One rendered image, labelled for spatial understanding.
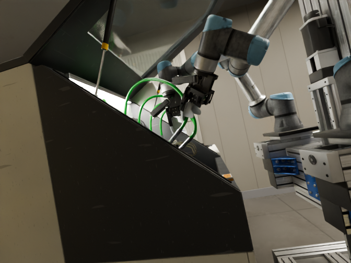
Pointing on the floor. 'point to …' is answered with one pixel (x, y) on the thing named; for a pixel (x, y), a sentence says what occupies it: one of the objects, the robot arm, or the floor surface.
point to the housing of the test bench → (25, 173)
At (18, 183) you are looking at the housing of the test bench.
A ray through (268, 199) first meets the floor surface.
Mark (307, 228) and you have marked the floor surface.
